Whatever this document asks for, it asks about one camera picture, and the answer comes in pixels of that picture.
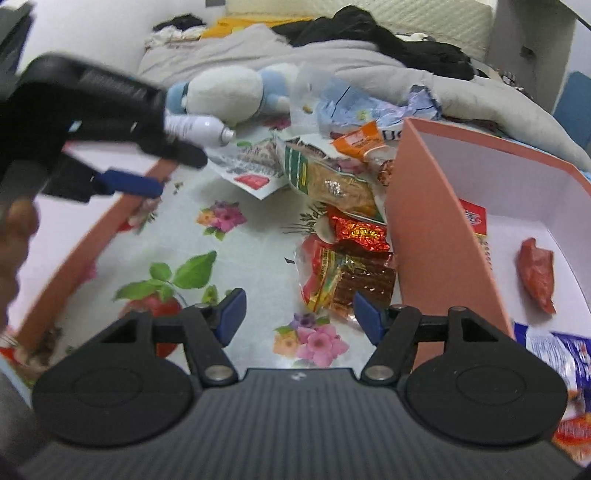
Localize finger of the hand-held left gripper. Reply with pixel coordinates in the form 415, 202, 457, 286
154, 137, 209, 169
93, 169, 164, 199

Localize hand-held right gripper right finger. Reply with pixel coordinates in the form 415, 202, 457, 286
355, 292, 513, 384

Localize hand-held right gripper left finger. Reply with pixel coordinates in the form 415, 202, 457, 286
92, 288, 247, 387

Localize clear packet of brown cake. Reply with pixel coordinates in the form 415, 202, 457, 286
295, 235, 399, 320

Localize pink cardboard box lid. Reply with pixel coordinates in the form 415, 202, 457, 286
0, 141, 181, 352

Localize pink cardboard box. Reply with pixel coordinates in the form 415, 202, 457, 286
383, 117, 591, 462

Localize red and white snack packet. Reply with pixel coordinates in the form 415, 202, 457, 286
457, 198, 498, 278

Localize dark red snack packet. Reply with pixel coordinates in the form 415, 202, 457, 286
517, 237, 556, 315

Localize blue snack packet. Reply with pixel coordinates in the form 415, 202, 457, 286
512, 323, 591, 409

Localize orange red snack packet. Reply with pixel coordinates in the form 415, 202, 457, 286
551, 412, 591, 463

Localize person's left hand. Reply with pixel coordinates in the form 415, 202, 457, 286
0, 198, 41, 324

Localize white spray bottle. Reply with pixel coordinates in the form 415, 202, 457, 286
164, 113, 237, 147

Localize floral printed sheet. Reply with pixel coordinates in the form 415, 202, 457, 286
28, 115, 402, 384

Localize white barcode snack packet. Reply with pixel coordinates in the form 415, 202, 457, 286
208, 138, 289, 200

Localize white and blue plush toy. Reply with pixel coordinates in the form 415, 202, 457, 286
166, 62, 301, 126

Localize shiny red snack packet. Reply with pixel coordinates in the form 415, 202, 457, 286
325, 208, 393, 253

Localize white crumpled clothes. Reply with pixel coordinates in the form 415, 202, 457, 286
145, 25, 208, 49

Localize clear plastic bag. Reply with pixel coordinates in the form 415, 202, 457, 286
288, 65, 333, 136

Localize green striped bread packet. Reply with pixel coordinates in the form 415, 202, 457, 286
274, 136, 387, 223

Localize grey blanket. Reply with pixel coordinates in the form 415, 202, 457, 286
139, 23, 591, 172

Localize yellow pillow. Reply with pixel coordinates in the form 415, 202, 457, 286
201, 16, 315, 40

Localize crumpled blue white plastic bag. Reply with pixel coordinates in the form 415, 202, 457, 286
318, 78, 444, 139

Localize black clothing pile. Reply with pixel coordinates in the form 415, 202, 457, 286
272, 4, 476, 81

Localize clutter on nightstand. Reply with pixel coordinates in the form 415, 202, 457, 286
485, 65, 536, 94

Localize cream quilted headboard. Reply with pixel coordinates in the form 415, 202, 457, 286
369, 0, 492, 62

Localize blue chair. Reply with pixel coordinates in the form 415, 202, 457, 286
551, 71, 591, 136

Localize white cabinet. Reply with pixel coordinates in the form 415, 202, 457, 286
487, 0, 591, 116

